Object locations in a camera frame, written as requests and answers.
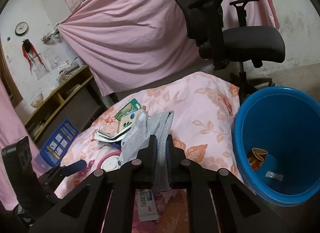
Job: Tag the green paper packet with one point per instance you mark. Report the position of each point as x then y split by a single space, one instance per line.
130 107

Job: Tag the floral pink tablecloth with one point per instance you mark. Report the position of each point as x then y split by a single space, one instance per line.
204 109

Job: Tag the clear plastic scrap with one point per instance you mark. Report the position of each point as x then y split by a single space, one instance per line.
273 175

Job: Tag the red hanging tassel ornament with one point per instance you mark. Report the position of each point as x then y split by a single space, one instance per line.
30 53

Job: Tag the round wall clock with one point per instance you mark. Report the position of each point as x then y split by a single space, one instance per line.
21 28

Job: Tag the wooden shelf unit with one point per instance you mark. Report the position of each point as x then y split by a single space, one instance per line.
76 99

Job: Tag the white green paper wrapper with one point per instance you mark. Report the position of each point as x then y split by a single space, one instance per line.
106 137

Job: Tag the white medicine box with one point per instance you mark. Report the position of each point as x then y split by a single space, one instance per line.
146 205

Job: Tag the beige phone case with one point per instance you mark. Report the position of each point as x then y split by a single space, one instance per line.
128 121

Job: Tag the blue plastic bucket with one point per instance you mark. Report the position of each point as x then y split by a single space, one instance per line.
284 122

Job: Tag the orange wrapper in bucket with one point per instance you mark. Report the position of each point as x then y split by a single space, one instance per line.
256 157

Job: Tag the black office chair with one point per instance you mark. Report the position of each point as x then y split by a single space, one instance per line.
258 44

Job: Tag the grey mesh cloth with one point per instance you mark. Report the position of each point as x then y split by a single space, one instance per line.
138 138

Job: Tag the pink hanging curtain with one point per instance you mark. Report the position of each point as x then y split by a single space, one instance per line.
130 43

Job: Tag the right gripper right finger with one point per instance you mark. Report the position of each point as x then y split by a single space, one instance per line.
217 200

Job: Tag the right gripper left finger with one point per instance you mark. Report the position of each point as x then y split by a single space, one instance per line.
104 201

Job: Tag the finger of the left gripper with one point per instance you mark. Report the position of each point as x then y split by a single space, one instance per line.
73 168

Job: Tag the blue cardboard box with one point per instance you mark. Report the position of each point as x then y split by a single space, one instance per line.
56 146

